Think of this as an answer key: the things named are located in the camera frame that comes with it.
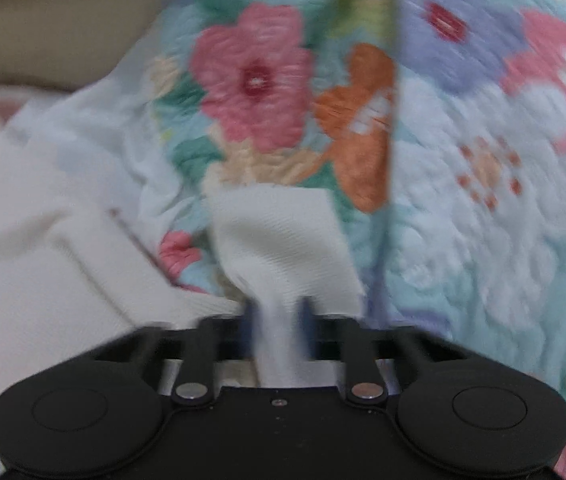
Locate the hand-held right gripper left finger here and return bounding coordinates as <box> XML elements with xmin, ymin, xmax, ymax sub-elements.
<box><xmin>88</xmin><ymin>300</ymin><xmax>264</xmax><ymax>407</ymax></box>

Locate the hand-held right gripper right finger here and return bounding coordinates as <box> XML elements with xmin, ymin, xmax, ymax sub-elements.
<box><xmin>295</xmin><ymin>297</ymin><xmax>468</xmax><ymax>405</ymax></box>

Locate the cream knit cardigan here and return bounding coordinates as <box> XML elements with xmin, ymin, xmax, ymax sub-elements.
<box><xmin>0</xmin><ymin>85</ymin><xmax>366</xmax><ymax>441</ymax></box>

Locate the floral print quilt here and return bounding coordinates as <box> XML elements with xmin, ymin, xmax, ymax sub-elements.
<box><xmin>148</xmin><ymin>0</ymin><xmax>566</xmax><ymax>480</ymax></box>

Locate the white bed sheet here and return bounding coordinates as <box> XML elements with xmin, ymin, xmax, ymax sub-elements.
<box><xmin>8</xmin><ymin>72</ymin><xmax>219</xmax><ymax>241</ymax></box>

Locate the beige bed base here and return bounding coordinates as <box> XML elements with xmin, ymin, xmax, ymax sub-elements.
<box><xmin>0</xmin><ymin>0</ymin><xmax>184</xmax><ymax>93</ymax></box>

